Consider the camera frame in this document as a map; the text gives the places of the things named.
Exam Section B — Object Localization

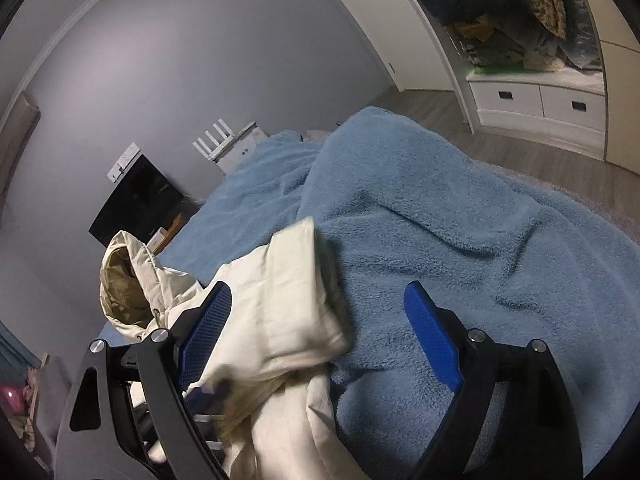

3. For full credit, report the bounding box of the white wardrobe with drawers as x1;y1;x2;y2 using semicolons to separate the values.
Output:
340;0;639;171

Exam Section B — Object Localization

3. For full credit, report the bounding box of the white box above television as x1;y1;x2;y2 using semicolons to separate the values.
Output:
107;143;140;183

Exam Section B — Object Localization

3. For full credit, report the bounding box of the blue fleece blanket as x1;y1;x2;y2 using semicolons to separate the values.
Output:
154;107;639;479

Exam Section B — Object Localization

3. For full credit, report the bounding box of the cream hooded jacket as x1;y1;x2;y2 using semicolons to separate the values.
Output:
100;218;363;479

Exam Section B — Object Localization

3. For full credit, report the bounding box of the black wall television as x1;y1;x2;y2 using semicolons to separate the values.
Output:
89;155;184;247

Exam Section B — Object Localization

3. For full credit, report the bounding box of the pile of clothes in wardrobe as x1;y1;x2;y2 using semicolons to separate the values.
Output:
418;0;602;72

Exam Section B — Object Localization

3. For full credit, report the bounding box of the pink round object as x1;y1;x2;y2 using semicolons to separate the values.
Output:
0;385;28;416

